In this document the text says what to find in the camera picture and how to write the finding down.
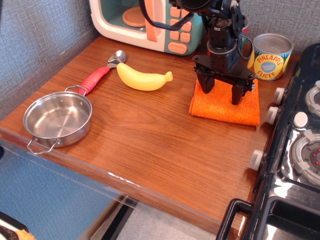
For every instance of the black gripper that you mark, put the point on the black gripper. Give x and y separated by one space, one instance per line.
224 65

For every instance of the orange cloth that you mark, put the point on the orange cloth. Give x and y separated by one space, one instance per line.
217 105

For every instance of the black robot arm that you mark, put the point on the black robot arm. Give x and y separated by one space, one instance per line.
224 23

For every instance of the yellow toy banana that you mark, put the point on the yellow toy banana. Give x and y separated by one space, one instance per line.
140 80

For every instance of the tomato sauce can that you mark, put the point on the tomato sauce can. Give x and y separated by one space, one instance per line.
245 31

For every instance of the white stove knob middle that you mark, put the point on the white stove knob middle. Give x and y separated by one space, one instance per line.
271 114

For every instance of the white stove knob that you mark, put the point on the white stove knob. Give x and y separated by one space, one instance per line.
271 114
256 159
278 95

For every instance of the white stove knob upper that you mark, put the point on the white stove knob upper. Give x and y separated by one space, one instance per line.
278 95

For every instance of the pineapple slices can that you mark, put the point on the pineapple slices can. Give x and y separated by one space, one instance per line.
270 56

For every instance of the white stove knob lower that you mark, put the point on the white stove knob lower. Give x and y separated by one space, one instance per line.
256 159

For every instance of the orange microwave turntable plate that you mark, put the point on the orange microwave turntable plate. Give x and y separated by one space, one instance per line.
133 17

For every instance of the toy microwave teal and pink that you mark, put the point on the toy microwave teal and pink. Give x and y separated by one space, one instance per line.
107 15

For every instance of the black toy stove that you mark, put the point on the black toy stove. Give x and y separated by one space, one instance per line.
286 204

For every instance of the stainless steel pan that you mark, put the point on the stainless steel pan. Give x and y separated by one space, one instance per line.
58 119

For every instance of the red handled metal spoon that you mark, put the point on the red handled metal spoon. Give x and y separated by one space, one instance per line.
91 81

